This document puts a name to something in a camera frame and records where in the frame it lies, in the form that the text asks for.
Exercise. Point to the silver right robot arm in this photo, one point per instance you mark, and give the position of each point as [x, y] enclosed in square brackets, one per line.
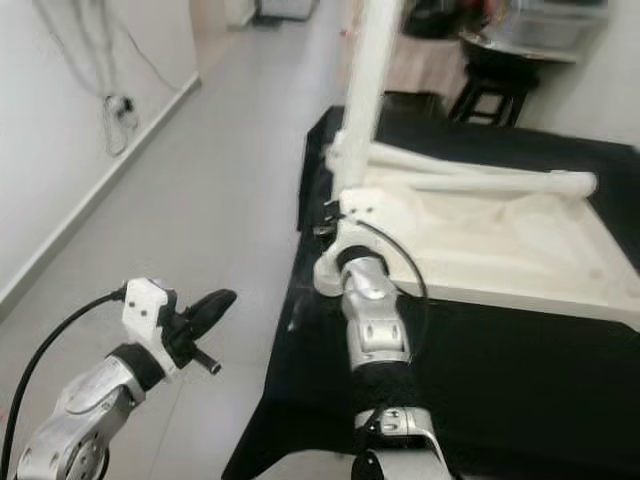
[375, 320]

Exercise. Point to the white plastic children table top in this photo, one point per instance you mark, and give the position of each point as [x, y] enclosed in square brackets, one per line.
[510, 250]

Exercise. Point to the beige cloth covered table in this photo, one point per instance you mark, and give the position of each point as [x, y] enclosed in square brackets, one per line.
[420, 65]

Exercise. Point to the black round stool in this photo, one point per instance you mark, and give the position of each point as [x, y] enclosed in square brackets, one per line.
[495, 90]

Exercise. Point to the white appliance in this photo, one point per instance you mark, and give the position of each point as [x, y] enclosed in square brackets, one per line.
[288, 8]

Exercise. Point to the black bag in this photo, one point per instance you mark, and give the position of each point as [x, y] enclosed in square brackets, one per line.
[435, 18]

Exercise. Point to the black tablecloth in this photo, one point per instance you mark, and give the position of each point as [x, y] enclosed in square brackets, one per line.
[510, 400]

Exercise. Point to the clear plastic storage box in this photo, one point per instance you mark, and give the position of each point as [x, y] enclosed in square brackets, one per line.
[555, 28]

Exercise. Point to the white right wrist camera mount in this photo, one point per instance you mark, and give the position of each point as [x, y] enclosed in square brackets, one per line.
[365, 205]

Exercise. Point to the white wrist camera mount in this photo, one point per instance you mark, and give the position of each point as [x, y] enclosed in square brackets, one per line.
[145, 305]
[365, 205]

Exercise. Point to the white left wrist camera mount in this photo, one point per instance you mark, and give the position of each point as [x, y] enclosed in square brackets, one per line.
[145, 305]

